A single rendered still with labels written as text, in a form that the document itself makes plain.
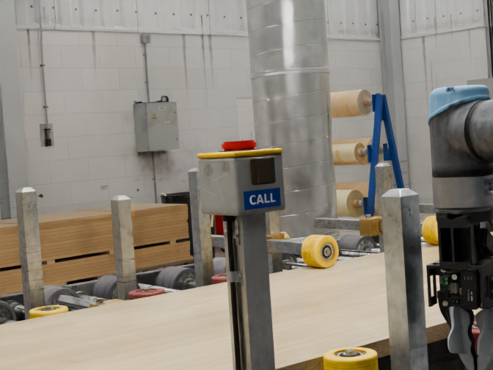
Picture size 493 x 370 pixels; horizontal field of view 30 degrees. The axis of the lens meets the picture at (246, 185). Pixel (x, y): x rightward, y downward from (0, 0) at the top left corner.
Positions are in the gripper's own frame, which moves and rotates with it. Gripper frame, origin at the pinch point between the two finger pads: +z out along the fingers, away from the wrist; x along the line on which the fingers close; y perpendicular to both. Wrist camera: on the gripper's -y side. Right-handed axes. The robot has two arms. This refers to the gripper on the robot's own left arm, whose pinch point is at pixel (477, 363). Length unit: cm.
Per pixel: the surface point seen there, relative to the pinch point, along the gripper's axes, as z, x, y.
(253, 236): -19.7, -16.2, 26.4
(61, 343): 3, -74, -2
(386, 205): -20.8, -10.2, 2.5
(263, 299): -12.5, -16.0, 25.7
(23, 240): -11, -112, -32
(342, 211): 44, -335, -653
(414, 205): -20.5, -7.0, 1.1
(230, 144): -30.1, -17.7, 27.6
